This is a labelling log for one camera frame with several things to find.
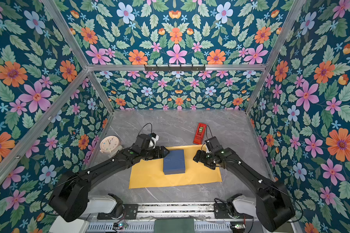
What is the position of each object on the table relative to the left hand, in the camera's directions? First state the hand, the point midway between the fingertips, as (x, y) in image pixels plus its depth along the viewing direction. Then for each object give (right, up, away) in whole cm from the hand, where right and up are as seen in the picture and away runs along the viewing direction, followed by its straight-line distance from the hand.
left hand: (167, 152), depth 83 cm
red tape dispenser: (+21, +10, +15) cm, 27 cm away
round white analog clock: (-41, +3, +14) cm, 44 cm away
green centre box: (+6, -33, -13) cm, 36 cm away
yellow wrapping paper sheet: (+17, -14, +8) cm, 23 cm away
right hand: (+18, -3, 0) cm, 18 cm away
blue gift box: (+4, -6, +1) cm, 7 cm away
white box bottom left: (-48, -30, -17) cm, 60 cm away
